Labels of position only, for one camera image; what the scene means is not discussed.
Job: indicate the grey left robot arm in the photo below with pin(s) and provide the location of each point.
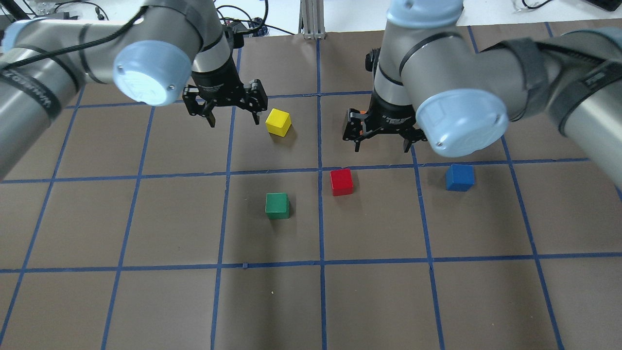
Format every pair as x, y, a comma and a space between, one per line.
169, 49

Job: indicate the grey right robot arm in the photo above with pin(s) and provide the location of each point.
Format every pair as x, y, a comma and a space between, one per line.
428, 85

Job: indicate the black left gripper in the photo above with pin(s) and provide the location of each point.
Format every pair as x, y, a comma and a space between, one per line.
217, 81

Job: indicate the green wooden block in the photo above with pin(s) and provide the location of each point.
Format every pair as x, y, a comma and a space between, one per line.
277, 206

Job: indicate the red wooden block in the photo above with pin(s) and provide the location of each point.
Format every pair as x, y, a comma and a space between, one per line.
341, 182

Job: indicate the yellow wooden block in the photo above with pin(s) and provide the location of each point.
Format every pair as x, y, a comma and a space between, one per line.
278, 122

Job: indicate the blue wooden block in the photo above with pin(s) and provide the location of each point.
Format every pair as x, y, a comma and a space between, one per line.
460, 178

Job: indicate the aluminium frame post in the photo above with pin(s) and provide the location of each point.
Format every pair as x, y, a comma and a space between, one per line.
311, 23

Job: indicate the black power adapter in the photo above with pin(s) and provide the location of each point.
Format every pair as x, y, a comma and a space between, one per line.
236, 28

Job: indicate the orange wooden block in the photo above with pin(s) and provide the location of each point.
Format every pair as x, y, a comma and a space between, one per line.
362, 117

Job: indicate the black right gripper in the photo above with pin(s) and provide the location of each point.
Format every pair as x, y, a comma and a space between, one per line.
391, 118

